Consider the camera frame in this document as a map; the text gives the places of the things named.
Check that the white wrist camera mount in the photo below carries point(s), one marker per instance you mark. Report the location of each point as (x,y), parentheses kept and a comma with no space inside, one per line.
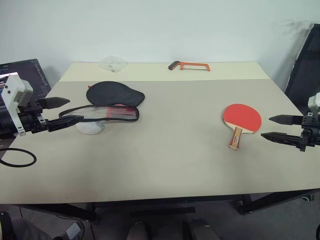
(315,102)
(13,95)

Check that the black metal table frame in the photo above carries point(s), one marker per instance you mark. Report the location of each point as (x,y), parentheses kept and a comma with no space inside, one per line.
(262,202)

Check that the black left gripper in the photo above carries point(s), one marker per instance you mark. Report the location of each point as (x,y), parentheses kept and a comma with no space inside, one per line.
(31,121)

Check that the dark rounded shape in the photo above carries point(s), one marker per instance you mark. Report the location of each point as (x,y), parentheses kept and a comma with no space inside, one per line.
(138,231)
(202,230)

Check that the black white caster wheel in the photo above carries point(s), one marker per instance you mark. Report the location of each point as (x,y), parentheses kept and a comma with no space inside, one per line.
(307,198)

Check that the black paddle case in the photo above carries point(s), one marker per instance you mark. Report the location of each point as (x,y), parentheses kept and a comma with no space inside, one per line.
(112,95)

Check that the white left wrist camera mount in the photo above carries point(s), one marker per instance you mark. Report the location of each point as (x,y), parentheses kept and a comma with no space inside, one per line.
(13,95)

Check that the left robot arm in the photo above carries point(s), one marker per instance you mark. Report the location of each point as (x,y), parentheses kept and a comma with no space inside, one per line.
(6,123)

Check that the grey power adapter box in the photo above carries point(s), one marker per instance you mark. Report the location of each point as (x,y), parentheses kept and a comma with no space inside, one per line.
(73,230)

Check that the red table tennis paddle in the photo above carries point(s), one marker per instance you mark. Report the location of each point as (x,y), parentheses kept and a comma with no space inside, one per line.
(241,116)

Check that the clear plastic bag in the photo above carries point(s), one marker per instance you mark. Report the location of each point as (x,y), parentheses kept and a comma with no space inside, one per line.
(113,63)

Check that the orange hacksaw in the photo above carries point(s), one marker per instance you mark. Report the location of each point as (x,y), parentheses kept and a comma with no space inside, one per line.
(186,64)

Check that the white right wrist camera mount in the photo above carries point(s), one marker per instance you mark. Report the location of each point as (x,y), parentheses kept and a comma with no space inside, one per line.
(315,102)

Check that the black chair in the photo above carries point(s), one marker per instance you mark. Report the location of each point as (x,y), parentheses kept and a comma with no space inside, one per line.
(306,72)

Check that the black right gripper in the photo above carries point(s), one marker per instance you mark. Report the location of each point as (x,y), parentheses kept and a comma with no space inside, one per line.
(311,130)

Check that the white crumpled cloth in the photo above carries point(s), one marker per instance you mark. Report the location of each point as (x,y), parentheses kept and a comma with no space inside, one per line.
(88,128)

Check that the computer monitor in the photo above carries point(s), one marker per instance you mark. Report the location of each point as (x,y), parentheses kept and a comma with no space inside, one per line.
(37,75)

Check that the black rounded object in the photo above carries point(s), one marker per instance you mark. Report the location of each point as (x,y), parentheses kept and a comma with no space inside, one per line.
(5,226)

